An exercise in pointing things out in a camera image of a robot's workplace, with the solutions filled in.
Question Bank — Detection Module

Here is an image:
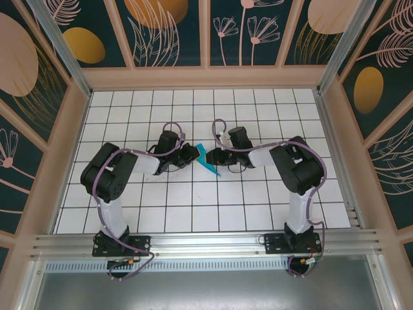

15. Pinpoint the aluminium corner post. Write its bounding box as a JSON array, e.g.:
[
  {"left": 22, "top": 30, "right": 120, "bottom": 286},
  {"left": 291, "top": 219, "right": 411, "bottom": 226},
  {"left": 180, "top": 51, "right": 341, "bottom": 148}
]
[
  {"left": 317, "top": 0, "right": 378, "bottom": 95},
  {"left": 25, "top": 0, "right": 94, "bottom": 98}
]

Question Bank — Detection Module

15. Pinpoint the small circuit board with connector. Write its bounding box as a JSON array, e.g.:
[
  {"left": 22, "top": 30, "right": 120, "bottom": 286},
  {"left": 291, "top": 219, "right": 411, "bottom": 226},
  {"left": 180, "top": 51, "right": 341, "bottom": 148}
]
[
  {"left": 296, "top": 256, "right": 323, "bottom": 269},
  {"left": 107, "top": 258, "right": 140, "bottom": 269}
]

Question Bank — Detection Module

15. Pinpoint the grey metal sheet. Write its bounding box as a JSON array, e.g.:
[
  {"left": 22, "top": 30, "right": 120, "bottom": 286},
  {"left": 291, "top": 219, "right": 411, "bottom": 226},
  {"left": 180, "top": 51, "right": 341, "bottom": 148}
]
[{"left": 17, "top": 254, "right": 399, "bottom": 310}]

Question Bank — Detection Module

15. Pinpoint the dark panel with gold oval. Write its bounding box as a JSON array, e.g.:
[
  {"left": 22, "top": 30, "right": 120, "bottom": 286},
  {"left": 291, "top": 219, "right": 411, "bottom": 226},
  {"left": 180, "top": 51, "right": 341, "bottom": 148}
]
[{"left": 51, "top": 0, "right": 128, "bottom": 68}]

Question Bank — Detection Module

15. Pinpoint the slotted grey cable duct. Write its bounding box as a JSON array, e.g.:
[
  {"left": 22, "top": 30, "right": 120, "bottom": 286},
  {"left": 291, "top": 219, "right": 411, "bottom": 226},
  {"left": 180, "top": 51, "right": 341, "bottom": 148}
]
[{"left": 45, "top": 260, "right": 291, "bottom": 273}]

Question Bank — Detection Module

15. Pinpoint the dark panel with pale disc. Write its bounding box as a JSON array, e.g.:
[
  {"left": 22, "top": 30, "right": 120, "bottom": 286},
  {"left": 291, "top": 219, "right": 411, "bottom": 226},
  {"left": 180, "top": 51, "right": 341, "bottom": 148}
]
[{"left": 283, "top": 0, "right": 352, "bottom": 66}]

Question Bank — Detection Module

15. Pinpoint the blue cloth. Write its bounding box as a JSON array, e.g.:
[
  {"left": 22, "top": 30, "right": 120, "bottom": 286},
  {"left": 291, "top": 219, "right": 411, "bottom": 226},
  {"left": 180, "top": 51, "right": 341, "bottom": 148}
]
[{"left": 194, "top": 143, "right": 223, "bottom": 178}]

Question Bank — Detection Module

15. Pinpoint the dark panel with pink flowers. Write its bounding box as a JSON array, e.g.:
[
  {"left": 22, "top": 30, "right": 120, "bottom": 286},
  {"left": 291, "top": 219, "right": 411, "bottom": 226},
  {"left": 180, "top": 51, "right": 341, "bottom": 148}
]
[{"left": 210, "top": 0, "right": 281, "bottom": 67}]

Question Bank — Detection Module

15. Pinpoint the dark panel with single flower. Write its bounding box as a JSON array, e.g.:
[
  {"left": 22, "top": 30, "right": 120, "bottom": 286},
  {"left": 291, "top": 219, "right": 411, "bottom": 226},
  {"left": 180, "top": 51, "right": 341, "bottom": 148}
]
[{"left": 0, "top": 112, "right": 45, "bottom": 234}]

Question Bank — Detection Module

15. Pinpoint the dark panel with pale circle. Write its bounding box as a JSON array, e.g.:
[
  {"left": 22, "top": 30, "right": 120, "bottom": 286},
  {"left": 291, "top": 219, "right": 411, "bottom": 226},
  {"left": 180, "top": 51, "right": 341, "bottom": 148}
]
[{"left": 0, "top": 0, "right": 70, "bottom": 145}]

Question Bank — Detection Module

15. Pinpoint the long aluminium mounting rail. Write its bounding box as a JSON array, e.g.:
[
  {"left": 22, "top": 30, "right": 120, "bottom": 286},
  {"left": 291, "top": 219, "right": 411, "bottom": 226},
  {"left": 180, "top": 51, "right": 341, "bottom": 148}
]
[{"left": 30, "top": 228, "right": 385, "bottom": 260}]

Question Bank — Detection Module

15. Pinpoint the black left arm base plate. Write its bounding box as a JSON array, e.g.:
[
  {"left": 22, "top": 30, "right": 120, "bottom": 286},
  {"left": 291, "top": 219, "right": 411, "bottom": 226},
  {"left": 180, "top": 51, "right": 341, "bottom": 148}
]
[{"left": 92, "top": 234, "right": 152, "bottom": 258}]

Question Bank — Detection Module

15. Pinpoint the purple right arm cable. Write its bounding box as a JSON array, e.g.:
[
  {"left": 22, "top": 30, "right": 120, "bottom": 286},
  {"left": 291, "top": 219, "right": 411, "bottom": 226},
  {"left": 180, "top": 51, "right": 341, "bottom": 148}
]
[{"left": 210, "top": 118, "right": 328, "bottom": 278}]

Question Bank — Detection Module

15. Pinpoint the dark panel with large leaf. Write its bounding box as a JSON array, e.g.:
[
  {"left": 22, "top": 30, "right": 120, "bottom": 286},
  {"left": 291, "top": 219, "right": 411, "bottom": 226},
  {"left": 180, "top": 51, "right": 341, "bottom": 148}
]
[{"left": 367, "top": 119, "right": 413, "bottom": 231}]

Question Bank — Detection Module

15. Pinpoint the dark panel with orange disc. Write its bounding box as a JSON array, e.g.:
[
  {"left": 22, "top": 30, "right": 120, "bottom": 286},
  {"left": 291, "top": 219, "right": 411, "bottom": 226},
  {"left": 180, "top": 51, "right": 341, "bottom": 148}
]
[{"left": 115, "top": 0, "right": 205, "bottom": 68}]

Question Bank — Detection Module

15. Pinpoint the aluminium side rail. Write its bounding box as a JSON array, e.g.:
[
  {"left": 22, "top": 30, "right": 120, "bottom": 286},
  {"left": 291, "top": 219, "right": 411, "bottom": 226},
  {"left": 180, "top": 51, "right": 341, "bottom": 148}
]
[{"left": 313, "top": 89, "right": 367, "bottom": 231}]

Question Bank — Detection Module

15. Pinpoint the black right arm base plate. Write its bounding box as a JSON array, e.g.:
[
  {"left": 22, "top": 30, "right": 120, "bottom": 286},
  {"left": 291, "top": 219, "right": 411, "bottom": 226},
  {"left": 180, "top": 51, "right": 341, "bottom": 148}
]
[{"left": 263, "top": 232, "right": 322, "bottom": 254}]

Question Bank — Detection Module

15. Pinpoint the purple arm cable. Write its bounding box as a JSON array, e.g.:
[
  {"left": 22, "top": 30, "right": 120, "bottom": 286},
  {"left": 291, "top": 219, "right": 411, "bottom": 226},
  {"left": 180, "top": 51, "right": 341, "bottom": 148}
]
[
  {"left": 91, "top": 121, "right": 187, "bottom": 281},
  {"left": 210, "top": 118, "right": 328, "bottom": 278}
]

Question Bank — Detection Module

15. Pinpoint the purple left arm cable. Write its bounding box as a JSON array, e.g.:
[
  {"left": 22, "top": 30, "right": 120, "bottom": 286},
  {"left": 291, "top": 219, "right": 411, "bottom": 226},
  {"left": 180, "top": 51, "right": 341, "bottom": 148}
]
[{"left": 91, "top": 121, "right": 187, "bottom": 281}]

